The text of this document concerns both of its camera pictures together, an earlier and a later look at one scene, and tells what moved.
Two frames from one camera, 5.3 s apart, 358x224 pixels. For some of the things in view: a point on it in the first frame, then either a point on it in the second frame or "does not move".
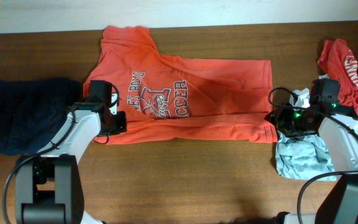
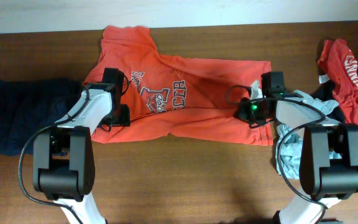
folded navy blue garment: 27,113 does not move
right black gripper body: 293,122 to 252,112
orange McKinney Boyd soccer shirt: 168,100 does not move
